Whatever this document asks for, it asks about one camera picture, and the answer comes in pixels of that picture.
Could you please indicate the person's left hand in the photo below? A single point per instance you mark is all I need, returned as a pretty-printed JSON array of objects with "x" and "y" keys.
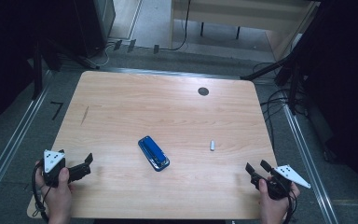
[{"x": 57, "y": 199}]

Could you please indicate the person's right hand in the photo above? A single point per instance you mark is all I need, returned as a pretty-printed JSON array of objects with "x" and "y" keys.
[{"x": 273, "y": 208}]

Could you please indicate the metal floor rail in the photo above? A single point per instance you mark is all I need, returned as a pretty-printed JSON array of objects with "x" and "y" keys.
[
  {"x": 15, "y": 137},
  {"x": 307, "y": 161}
]

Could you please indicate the light wooden desk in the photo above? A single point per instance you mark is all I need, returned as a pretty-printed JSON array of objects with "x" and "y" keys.
[{"x": 248, "y": 14}]

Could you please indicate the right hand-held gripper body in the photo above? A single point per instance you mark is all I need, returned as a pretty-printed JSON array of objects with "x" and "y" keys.
[{"x": 282, "y": 183}]

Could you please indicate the black upright stand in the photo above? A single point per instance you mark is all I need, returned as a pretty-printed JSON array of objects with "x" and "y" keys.
[{"x": 37, "y": 71}]

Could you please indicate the dark round table grommet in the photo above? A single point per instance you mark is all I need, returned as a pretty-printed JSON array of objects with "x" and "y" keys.
[{"x": 203, "y": 91}]

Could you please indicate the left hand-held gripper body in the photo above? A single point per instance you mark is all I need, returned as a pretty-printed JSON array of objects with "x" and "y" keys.
[{"x": 52, "y": 168}]

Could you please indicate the black cabinet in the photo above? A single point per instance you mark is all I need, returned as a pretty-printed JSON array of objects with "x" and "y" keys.
[{"x": 96, "y": 25}]

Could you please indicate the blue stapler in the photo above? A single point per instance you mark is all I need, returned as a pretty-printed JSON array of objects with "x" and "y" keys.
[{"x": 153, "y": 153}]

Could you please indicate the black stand leg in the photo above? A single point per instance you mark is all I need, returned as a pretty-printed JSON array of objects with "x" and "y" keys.
[{"x": 267, "y": 69}]

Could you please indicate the silver staple strip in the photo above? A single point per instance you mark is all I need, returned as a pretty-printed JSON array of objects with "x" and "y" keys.
[{"x": 212, "y": 145}]

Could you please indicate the black curtain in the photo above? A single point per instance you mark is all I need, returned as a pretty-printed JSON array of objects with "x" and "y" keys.
[
  {"x": 6, "y": 46},
  {"x": 348, "y": 77}
]

